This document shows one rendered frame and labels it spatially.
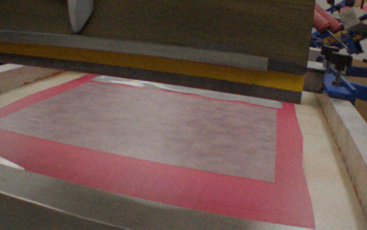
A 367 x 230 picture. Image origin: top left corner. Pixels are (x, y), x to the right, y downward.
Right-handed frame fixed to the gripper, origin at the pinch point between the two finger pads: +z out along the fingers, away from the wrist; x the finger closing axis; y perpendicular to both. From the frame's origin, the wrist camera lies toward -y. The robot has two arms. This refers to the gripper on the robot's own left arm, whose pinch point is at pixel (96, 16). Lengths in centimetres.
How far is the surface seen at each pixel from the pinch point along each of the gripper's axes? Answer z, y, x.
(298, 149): 13.9, -20.2, -15.2
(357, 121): 10.4, -28.1, -20.4
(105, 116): 14.0, 5.2, -15.8
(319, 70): 7.2, -24.3, -42.4
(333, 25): -1, -36, -115
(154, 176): 13.9, -6.3, -0.8
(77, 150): 14.0, 2.9, -3.1
